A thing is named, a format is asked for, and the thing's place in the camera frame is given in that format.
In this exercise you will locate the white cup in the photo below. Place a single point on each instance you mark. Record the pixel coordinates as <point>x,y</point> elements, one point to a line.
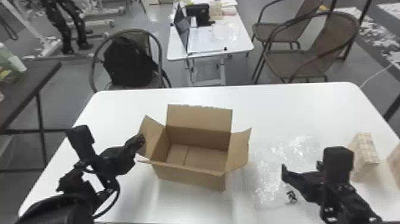
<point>17,64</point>

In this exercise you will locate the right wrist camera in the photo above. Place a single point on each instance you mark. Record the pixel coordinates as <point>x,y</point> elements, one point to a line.
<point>337,164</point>

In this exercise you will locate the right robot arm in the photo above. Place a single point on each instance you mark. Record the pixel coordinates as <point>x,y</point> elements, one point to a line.
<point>350,206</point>

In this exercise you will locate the black metal chair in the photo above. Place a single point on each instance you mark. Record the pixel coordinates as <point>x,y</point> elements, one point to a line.
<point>156,47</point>

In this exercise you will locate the white side table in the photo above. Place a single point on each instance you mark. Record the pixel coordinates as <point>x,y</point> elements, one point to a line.
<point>231,34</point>

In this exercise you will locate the black backpack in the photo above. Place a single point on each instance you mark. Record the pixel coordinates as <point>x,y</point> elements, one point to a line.
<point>128,62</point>

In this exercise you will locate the black case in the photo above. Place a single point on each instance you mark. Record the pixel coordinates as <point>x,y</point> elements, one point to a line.
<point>198,12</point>

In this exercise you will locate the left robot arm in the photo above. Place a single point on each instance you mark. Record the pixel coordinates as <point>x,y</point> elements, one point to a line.
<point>62,206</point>

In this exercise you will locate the clear bubble wrap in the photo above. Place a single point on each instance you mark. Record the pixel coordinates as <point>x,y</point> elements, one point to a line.
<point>272,169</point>

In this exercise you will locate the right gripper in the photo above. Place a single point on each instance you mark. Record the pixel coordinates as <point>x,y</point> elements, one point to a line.
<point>314,187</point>

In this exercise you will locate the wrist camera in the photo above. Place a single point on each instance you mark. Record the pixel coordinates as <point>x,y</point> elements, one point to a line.
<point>79,139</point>
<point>337,164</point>

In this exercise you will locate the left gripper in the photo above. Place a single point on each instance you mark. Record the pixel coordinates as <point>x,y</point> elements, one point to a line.
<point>117,161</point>

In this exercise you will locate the cardboard box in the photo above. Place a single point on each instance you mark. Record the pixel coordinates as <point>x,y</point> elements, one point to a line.
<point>200,137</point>

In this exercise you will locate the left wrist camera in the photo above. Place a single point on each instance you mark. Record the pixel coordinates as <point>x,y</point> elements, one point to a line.
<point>79,139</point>

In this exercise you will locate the black laptop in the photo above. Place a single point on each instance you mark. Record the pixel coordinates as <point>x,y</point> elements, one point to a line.
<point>182,29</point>

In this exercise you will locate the brown chair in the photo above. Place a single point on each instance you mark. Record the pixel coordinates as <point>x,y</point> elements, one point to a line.
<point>281,31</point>
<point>300,62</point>

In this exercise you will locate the dark side table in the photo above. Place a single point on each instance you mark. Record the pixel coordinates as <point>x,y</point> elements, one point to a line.
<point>22,90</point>

